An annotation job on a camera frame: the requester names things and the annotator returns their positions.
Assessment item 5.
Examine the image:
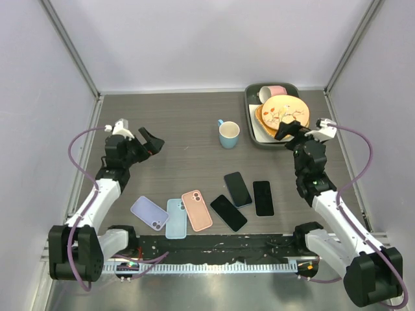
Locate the blue mug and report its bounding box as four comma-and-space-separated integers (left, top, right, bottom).
218, 119, 240, 149

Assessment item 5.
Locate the white cable duct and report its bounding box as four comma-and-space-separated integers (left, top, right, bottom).
102, 260, 298, 275

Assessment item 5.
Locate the light blue phone case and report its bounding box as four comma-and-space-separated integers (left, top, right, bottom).
165, 199, 187, 240

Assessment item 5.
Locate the pink cup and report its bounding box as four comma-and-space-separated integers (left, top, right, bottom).
258, 86, 287, 104

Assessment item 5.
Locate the purple cable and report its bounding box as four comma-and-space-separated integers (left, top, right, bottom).
67, 125, 108, 292
327, 121, 409, 308

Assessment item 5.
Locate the purple phone case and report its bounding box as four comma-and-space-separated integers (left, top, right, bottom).
130, 196, 169, 231

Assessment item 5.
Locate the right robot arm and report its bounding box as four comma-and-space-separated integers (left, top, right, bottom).
275, 119, 409, 310

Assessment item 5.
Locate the orange bird plate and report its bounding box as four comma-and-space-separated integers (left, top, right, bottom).
260, 95, 310, 130

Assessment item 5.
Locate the black phone middle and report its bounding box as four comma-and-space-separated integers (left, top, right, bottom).
210, 194, 248, 232

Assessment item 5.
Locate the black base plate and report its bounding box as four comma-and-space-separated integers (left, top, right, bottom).
118, 234, 316, 265

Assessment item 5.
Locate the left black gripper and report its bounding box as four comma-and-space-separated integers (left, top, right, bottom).
123, 128, 163, 168

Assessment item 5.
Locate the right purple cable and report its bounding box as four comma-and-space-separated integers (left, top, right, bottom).
327, 121, 409, 308

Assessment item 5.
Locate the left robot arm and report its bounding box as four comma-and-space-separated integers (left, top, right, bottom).
48, 119, 165, 292

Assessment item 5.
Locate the woven yellow plate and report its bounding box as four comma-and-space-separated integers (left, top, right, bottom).
255, 105, 310, 137

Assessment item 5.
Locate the blue-edged black phone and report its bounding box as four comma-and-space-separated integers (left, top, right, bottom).
224, 172, 252, 208

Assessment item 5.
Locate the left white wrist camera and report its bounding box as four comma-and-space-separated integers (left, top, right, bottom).
112, 118, 135, 140

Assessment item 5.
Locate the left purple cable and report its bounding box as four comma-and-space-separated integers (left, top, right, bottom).
67, 125, 108, 292

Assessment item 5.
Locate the black phone right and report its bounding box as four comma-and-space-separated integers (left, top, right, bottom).
253, 181, 274, 217

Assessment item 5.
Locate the white square plate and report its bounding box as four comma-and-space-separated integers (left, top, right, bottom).
248, 104, 293, 144

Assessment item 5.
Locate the dark green tray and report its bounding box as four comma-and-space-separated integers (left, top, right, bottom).
244, 82, 300, 148

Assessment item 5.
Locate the pink phone case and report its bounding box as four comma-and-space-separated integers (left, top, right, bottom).
182, 190, 213, 232

